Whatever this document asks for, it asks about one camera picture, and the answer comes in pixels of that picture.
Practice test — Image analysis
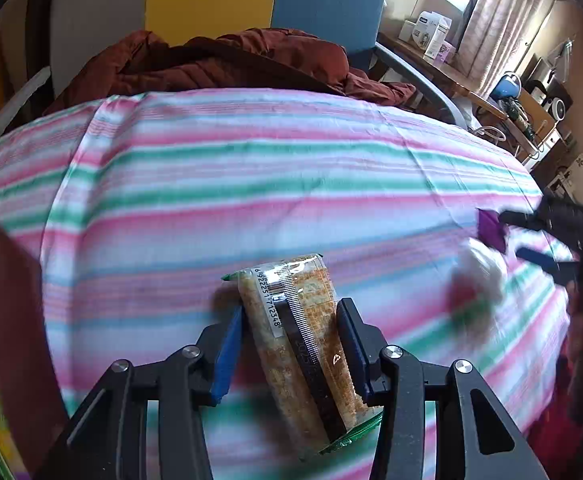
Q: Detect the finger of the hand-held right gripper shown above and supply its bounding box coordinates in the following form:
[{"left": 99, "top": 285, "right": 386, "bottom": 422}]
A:
[
  {"left": 499, "top": 207, "right": 552, "bottom": 234},
  {"left": 515, "top": 245, "right": 579, "bottom": 286}
]

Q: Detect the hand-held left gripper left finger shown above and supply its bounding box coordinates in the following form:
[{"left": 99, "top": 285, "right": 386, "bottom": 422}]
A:
[{"left": 36, "top": 305, "right": 245, "bottom": 480}]

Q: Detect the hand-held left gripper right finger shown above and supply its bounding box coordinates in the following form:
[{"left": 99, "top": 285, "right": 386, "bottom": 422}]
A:
[{"left": 335, "top": 297, "right": 549, "bottom": 480}]

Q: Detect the brown snack bar packet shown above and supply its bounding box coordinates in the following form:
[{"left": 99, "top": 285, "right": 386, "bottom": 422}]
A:
[{"left": 220, "top": 252, "right": 385, "bottom": 463}]

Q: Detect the purple and white snack packet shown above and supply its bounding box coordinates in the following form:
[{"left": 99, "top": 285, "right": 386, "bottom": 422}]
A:
[{"left": 446, "top": 237, "right": 507, "bottom": 331}]

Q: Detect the wooden side cabinet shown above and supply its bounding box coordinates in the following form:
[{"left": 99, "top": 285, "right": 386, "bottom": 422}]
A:
[{"left": 519, "top": 87, "right": 579, "bottom": 171}]

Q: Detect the black speaker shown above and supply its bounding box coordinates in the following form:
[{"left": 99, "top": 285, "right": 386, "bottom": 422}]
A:
[{"left": 539, "top": 82, "right": 575, "bottom": 121}]

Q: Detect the blue round object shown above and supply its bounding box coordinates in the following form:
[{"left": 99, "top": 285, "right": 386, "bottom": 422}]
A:
[{"left": 489, "top": 74, "right": 522, "bottom": 102}]

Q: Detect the wooden desk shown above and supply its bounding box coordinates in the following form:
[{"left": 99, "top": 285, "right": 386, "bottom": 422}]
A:
[{"left": 376, "top": 32, "right": 507, "bottom": 111}]

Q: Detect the red cloth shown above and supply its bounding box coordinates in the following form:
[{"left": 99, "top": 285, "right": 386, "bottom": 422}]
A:
[{"left": 526, "top": 375, "right": 583, "bottom": 461}]

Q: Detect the striped tablecloth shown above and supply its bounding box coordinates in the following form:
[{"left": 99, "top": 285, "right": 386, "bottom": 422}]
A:
[{"left": 0, "top": 87, "right": 579, "bottom": 480}]

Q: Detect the patterned beige curtain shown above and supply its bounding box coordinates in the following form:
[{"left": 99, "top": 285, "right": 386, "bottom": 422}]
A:
[{"left": 456, "top": 0, "right": 555, "bottom": 88}]

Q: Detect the tall white carton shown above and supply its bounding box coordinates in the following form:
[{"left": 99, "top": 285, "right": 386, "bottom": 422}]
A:
[{"left": 424, "top": 10, "right": 453, "bottom": 58}]

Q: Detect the maroon quilted jacket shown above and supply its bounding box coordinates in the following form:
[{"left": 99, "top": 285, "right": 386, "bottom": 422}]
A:
[{"left": 44, "top": 27, "right": 417, "bottom": 116}]

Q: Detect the white cable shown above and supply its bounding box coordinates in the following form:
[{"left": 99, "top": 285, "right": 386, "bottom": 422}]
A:
[{"left": 474, "top": 125, "right": 505, "bottom": 144}]

